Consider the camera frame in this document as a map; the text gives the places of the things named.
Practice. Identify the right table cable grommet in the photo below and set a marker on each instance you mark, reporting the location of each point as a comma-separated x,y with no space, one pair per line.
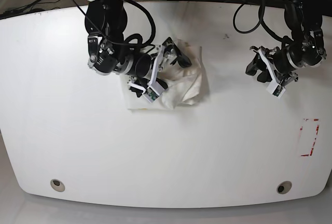
284,187

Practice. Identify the red tape rectangle marker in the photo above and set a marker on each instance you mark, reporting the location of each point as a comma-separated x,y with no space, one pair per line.
307,136

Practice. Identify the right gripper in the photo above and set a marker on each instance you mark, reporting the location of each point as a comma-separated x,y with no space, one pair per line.
143,68

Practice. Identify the white printed T-shirt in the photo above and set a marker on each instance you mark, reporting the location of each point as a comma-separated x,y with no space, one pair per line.
186,86

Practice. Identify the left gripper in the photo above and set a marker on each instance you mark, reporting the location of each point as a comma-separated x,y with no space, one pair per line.
284,61

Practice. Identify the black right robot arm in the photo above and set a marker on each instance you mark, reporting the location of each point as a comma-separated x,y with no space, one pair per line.
111,52

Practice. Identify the left table cable grommet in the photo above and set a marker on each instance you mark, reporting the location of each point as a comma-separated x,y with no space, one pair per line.
57,185

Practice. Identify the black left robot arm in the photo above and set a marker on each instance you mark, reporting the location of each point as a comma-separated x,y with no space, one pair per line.
304,48

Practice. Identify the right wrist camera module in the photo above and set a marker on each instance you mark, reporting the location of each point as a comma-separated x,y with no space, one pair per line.
152,93

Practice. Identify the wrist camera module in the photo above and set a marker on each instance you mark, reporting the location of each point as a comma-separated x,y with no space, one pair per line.
152,93
275,89

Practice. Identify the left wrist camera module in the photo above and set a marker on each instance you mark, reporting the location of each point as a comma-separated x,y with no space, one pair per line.
275,89

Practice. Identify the table cable grommet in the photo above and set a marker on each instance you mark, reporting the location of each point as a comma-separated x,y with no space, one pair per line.
284,187
57,185

